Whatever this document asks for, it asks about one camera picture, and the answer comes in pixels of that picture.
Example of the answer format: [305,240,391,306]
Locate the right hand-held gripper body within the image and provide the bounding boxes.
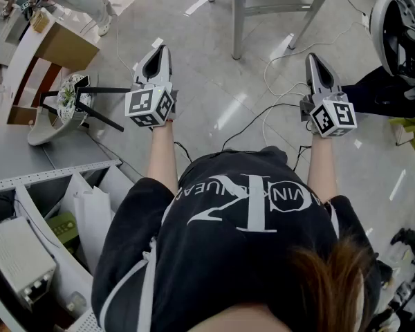
[299,91,358,139]

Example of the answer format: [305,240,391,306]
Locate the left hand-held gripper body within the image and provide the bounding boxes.
[124,75,179,130]

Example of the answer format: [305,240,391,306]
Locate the person's right forearm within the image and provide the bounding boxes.
[306,133,339,204]

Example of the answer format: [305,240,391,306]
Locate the person's left forearm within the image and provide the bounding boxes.
[146,118,179,196]

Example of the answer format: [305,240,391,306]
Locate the black cloth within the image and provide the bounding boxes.
[341,65,415,119]

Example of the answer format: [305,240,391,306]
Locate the white round pod shell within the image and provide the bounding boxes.
[369,0,415,83]

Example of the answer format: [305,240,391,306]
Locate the brown cardboard box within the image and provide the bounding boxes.
[34,21,101,73]

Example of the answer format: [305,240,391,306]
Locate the patterned plant pot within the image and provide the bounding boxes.
[56,73,93,125]

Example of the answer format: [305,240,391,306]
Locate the white chair with black legs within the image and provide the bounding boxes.
[27,75,133,147]

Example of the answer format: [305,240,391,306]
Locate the small woven basket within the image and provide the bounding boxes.
[30,10,52,34]

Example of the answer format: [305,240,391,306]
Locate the white curved counter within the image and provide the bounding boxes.
[0,7,67,125]

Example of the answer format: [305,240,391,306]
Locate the white paper bag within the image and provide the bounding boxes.
[72,184,114,273]

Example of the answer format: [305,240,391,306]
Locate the grey metal shelf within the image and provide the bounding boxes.
[0,122,124,197]

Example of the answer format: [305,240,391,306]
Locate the green box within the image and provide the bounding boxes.
[46,211,80,246]

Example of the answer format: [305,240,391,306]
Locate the black bag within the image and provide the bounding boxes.
[389,227,415,266]

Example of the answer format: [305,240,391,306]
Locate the black printed t-shirt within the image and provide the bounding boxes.
[91,145,382,332]

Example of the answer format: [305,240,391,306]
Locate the white boxy appliance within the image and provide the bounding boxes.
[0,216,57,313]

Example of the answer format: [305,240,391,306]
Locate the white floor cable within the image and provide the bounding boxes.
[261,19,371,145]

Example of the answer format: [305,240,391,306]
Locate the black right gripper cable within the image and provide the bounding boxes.
[291,144,313,173]

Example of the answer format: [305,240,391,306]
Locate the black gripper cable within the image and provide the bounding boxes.
[291,144,313,173]
[174,140,194,163]

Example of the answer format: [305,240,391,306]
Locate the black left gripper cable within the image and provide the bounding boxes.
[174,140,194,163]

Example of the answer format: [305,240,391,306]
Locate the black floor cable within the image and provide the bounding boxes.
[221,102,302,152]

